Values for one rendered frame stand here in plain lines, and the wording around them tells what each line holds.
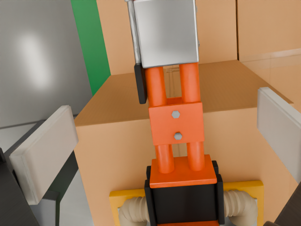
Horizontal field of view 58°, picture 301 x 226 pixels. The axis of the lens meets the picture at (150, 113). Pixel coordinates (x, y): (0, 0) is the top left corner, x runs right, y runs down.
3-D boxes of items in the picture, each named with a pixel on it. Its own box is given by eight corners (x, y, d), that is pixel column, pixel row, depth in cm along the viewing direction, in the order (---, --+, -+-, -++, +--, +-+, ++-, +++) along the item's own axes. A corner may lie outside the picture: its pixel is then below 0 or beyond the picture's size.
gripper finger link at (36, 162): (38, 206, 14) (24, 206, 14) (79, 141, 20) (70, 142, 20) (21, 154, 13) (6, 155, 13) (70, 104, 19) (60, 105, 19)
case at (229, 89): (241, 215, 104) (282, 331, 67) (138, 222, 108) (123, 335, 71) (237, 58, 83) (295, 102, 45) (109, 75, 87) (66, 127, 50)
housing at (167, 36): (198, 55, 33) (202, 62, 29) (143, 62, 34) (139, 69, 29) (194, -7, 31) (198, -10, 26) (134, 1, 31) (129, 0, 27)
